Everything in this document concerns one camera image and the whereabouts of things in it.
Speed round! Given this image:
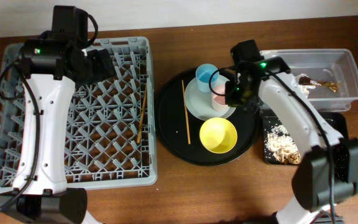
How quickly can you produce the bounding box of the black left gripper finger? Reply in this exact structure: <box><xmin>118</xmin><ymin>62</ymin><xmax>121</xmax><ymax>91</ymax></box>
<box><xmin>94</xmin><ymin>49</ymin><xmax>116</xmax><ymax>82</ymax></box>
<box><xmin>75</xmin><ymin>50</ymin><xmax>104</xmax><ymax>88</ymax></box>

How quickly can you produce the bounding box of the yellow bowl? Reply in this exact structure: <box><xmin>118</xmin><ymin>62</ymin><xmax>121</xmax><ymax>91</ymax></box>
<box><xmin>199</xmin><ymin>118</ymin><xmax>238</xmax><ymax>154</ymax></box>

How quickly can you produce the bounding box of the white tissue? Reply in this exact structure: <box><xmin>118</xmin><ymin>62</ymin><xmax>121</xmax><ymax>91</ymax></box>
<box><xmin>295</xmin><ymin>73</ymin><xmax>316</xmax><ymax>98</ymax></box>

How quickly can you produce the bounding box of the gold snack wrapper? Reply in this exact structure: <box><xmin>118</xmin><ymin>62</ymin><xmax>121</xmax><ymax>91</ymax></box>
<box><xmin>298</xmin><ymin>76</ymin><xmax>339</xmax><ymax>92</ymax></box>

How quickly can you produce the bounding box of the food scraps pile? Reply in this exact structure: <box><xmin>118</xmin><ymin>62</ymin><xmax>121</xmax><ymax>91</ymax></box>
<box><xmin>265</xmin><ymin>124</ymin><xmax>301</xmax><ymax>165</ymax></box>

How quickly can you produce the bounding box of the wooden chopstick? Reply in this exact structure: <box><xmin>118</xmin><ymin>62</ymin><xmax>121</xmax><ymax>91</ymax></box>
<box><xmin>137</xmin><ymin>84</ymin><xmax>147</xmax><ymax>144</ymax></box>
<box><xmin>181</xmin><ymin>80</ymin><xmax>191</xmax><ymax>145</ymax></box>

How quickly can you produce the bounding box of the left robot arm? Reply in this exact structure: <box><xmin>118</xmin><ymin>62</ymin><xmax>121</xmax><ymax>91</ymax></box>
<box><xmin>0</xmin><ymin>6</ymin><xmax>116</xmax><ymax>223</ymax></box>

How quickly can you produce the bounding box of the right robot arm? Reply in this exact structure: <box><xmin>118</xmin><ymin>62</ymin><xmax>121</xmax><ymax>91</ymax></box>
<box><xmin>225</xmin><ymin>39</ymin><xmax>358</xmax><ymax>224</ymax></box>

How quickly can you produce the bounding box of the grey dishwasher rack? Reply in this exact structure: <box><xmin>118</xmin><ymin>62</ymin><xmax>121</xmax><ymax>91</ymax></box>
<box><xmin>0</xmin><ymin>37</ymin><xmax>157</xmax><ymax>193</ymax></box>

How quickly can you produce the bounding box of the pink cup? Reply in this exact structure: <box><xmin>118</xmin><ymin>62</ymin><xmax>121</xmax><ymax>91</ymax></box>
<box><xmin>211</xmin><ymin>84</ymin><xmax>229</xmax><ymax>112</ymax></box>

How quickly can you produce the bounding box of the light blue cup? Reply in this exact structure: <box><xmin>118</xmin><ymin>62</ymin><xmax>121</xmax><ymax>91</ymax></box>
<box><xmin>195</xmin><ymin>63</ymin><xmax>219</xmax><ymax>93</ymax></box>

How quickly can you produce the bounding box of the grey plate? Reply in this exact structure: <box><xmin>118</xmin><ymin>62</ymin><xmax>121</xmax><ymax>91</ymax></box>
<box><xmin>185</xmin><ymin>77</ymin><xmax>236</xmax><ymax>121</ymax></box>

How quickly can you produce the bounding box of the wooden chopstick on tray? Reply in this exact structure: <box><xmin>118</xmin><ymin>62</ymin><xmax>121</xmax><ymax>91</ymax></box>
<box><xmin>181</xmin><ymin>80</ymin><xmax>191</xmax><ymax>145</ymax></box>

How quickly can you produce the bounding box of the round black tray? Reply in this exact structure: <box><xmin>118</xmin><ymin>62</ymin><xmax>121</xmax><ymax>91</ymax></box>
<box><xmin>155</xmin><ymin>68</ymin><xmax>262</xmax><ymax>166</ymax></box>

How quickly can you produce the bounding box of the clear plastic bin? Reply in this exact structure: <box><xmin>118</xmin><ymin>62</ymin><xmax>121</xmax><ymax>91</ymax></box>
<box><xmin>260</xmin><ymin>49</ymin><xmax>358</xmax><ymax>112</ymax></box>

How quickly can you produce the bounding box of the rectangular black tray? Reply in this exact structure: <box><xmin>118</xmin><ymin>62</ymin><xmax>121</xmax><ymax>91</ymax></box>
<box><xmin>262</xmin><ymin>111</ymin><xmax>349</xmax><ymax>166</ymax></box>

